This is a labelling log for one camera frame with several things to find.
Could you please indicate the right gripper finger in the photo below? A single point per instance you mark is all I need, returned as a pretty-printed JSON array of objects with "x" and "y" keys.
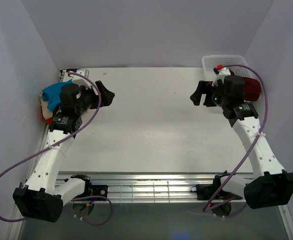
[
  {"x": 202, "y": 87},
  {"x": 196, "y": 98}
]

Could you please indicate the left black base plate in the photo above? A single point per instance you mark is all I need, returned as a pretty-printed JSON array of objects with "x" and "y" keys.
[{"x": 99, "y": 190}]

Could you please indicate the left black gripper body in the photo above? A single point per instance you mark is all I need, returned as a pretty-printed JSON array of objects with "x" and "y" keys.
[{"x": 89, "y": 100}]

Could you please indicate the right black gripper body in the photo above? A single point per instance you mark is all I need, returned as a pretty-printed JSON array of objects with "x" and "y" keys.
[{"x": 214, "y": 95}]

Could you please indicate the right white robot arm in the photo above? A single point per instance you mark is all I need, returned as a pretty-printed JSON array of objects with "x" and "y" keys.
[{"x": 272, "y": 184}]

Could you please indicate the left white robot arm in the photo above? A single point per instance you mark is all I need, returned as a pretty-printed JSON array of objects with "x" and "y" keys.
[{"x": 39, "y": 198}]

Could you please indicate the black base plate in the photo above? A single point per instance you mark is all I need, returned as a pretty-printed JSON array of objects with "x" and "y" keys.
[
  {"x": 99, "y": 190},
  {"x": 205, "y": 191}
]

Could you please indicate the blue folded t shirt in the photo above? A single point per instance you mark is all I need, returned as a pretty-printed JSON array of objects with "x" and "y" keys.
[{"x": 51, "y": 94}]

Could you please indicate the red-orange folded t shirt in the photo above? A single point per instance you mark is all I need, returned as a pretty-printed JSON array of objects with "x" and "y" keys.
[{"x": 46, "y": 115}]

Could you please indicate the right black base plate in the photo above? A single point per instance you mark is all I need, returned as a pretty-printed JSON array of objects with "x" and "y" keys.
[{"x": 205, "y": 191}]

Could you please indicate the aluminium rail frame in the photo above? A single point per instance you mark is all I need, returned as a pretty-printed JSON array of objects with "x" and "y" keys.
[{"x": 150, "y": 147}]

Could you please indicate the dark red t shirt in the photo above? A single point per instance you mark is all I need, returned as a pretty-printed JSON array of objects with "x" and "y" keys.
[{"x": 243, "y": 89}]

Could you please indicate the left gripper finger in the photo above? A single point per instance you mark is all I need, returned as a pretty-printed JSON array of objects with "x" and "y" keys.
[
  {"x": 101, "y": 87},
  {"x": 106, "y": 100}
]

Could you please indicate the beige folded t shirt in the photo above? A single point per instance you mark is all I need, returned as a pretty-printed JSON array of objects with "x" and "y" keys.
[{"x": 44, "y": 104}]

